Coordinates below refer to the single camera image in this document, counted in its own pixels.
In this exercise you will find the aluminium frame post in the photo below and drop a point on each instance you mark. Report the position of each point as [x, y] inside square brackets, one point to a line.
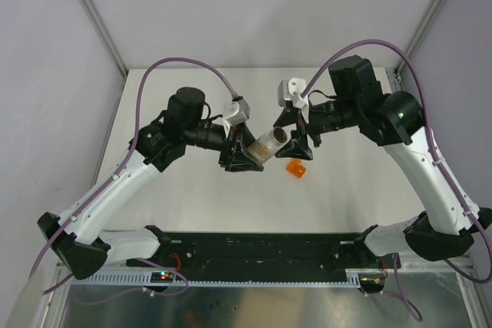
[91, 11]
[424, 25]

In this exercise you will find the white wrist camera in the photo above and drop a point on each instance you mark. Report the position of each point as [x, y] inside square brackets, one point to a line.
[235, 112]
[290, 97]

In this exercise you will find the clear pill bottle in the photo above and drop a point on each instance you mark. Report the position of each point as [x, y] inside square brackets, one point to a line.
[265, 147]

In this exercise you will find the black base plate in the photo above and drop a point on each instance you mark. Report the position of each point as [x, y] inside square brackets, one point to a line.
[266, 254]

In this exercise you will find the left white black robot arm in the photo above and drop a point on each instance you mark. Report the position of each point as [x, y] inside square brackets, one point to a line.
[77, 236]

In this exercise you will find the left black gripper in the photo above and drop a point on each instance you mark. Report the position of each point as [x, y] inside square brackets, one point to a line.
[238, 160]

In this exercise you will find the grey slotted cable duct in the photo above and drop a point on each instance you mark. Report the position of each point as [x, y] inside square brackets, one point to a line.
[141, 277]

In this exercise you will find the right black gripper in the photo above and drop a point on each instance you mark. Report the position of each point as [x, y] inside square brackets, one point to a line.
[289, 115]

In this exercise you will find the orange pill organizer box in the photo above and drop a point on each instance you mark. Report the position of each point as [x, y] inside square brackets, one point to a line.
[296, 168]

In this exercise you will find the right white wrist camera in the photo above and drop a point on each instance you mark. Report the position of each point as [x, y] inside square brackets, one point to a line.
[290, 97]

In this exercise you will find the left aluminium frame post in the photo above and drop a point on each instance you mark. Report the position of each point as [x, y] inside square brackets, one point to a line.
[91, 11]

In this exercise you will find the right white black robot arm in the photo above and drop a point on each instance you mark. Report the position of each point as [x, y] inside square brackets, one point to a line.
[395, 122]

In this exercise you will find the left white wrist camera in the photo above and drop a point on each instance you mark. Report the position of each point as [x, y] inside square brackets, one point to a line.
[235, 112]

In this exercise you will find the right aluminium frame post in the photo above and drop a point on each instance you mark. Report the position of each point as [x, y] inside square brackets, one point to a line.
[424, 25]

